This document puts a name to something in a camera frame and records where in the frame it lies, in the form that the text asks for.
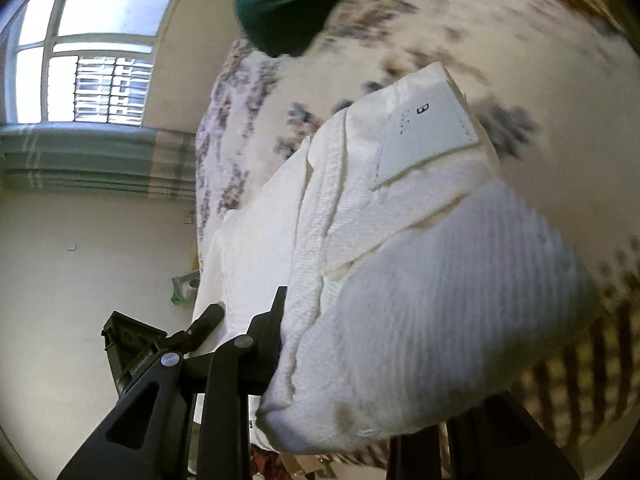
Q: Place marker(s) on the dark green blanket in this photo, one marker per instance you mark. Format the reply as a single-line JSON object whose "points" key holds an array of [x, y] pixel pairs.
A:
{"points": [[295, 5]]}

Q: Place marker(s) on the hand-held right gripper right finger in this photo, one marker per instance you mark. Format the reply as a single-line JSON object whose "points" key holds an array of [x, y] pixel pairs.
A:
{"points": [[500, 440]]}

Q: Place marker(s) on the green striped curtain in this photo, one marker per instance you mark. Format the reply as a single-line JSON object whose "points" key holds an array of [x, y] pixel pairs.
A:
{"points": [[90, 165]]}

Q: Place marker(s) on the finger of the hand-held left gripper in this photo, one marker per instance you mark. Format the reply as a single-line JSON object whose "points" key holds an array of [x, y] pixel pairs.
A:
{"points": [[202, 330]]}

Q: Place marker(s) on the barred window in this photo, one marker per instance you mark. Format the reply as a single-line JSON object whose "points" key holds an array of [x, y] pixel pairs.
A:
{"points": [[85, 60]]}

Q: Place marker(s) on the green plastic bag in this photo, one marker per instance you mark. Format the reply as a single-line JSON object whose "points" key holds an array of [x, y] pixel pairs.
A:
{"points": [[185, 290]]}

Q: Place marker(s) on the bed with floral sheet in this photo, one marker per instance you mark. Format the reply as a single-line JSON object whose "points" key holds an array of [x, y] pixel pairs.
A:
{"points": [[500, 20]]}

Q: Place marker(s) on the white pants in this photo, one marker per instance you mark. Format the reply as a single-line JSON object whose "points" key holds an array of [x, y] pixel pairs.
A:
{"points": [[425, 310]]}

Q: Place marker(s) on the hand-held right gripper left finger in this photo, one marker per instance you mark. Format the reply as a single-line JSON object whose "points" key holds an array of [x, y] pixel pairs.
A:
{"points": [[265, 340]]}

